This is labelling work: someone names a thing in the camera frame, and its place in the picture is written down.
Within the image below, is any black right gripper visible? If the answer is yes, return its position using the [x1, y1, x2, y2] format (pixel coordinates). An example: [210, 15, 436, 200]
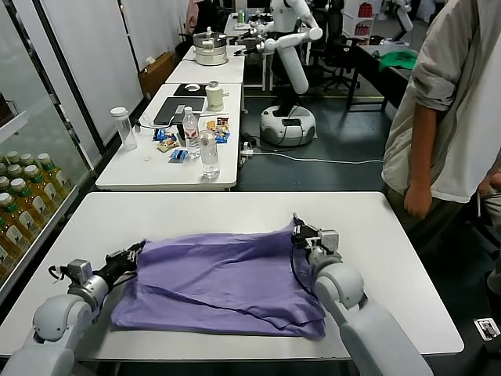
[291, 212, 323, 254]

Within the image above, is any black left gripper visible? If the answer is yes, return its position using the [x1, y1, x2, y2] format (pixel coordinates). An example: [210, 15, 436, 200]
[102, 241, 147, 281]

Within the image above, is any purple t-shirt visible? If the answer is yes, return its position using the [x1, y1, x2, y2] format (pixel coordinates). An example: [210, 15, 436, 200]
[109, 228, 328, 342]

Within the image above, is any white robot arm with black joint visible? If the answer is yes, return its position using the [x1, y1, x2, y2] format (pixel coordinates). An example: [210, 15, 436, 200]
[392, 0, 414, 42]

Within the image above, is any white side table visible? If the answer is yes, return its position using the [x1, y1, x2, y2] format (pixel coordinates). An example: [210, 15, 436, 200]
[95, 83, 242, 193]

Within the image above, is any large clear water bottle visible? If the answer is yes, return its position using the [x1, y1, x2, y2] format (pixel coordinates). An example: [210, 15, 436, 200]
[199, 129, 221, 180]

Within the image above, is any clear tumbler with white lid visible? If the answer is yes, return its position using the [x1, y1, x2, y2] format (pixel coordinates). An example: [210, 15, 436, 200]
[110, 107, 139, 152]

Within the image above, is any water bottle with red label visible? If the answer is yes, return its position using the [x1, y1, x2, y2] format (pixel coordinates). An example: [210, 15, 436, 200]
[182, 107, 201, 159]

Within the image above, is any grey closed laptop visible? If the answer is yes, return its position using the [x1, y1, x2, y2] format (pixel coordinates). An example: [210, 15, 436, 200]
[152, 96, 207, 127]

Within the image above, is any cream mug with lid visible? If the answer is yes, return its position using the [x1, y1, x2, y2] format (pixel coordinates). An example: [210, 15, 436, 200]
[204, 81, 230, 113]

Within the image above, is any black mouse pad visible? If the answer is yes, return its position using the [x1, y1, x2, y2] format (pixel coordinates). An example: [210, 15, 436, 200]
[172, 82, 208, 98]

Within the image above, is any white humanoid robot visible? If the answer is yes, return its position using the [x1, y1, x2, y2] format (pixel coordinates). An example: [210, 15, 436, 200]
[233, 0, 324, 148]

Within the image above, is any brown cardboard box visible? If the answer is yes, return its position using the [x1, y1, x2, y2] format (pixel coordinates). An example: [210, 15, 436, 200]
[137, 51, 179, 100]

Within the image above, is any black desk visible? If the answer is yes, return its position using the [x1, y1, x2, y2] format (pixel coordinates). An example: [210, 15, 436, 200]
[345, 44, 416, 114]

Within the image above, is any glass door cabinet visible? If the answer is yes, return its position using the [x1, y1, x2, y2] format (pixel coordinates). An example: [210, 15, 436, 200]
[0, 0, 105, 298]

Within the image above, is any white table with steamer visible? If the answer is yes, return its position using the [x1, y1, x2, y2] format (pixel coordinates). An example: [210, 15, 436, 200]
[164, 45, 246, 85]

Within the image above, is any black office chair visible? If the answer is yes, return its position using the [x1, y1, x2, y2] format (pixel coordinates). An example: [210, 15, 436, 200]
[308, 6, 362, 93]

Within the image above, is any green cloth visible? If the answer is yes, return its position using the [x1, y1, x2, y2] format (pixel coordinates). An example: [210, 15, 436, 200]
[378, 50, 419, 72]

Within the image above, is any person in grey shirt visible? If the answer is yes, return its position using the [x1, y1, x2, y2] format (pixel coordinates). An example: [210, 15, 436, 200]
[380, 0, 501, 244]

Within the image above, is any white steamer pot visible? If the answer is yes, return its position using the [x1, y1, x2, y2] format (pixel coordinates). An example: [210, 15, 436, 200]
[191, 26, 229, 67]

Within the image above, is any silver floor outlet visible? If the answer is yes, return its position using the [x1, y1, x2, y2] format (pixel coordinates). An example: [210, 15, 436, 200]
[473, 317, 501, 342]

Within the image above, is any white shelf with red boxes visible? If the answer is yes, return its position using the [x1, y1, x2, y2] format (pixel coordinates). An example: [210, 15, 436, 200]
[351, 0, 377, 39]

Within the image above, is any person in pink top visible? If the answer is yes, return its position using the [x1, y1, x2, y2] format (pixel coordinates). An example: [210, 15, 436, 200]
[185, 0, 201, 37]

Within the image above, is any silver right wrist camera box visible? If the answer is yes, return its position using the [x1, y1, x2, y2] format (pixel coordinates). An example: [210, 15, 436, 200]
[319, 230, 340, 256]

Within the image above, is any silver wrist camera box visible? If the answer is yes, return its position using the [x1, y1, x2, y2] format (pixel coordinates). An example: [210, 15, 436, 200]
[67, 258, 95, 284]
[319, 230, 340, 256]

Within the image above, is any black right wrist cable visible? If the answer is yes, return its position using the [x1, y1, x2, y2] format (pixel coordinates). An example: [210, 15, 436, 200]
[290, 246, 319, 295]

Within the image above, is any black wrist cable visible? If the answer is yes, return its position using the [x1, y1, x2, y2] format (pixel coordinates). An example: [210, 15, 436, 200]
[290, 246, 319, 295]
[48, 265, 72, 281]

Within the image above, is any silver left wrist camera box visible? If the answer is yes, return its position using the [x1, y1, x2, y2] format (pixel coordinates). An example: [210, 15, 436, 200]
[67, 258, 95, 284]

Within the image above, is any white floor cable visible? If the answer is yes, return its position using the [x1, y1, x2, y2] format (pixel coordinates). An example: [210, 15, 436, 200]
[250, 150, 385, 165]

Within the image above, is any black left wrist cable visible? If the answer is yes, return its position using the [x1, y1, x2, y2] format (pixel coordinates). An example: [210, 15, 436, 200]
[48, 265, 72, 281]

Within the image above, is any white charging cable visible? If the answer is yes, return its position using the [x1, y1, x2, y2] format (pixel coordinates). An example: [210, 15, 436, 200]
[135, 112, 185, 130]

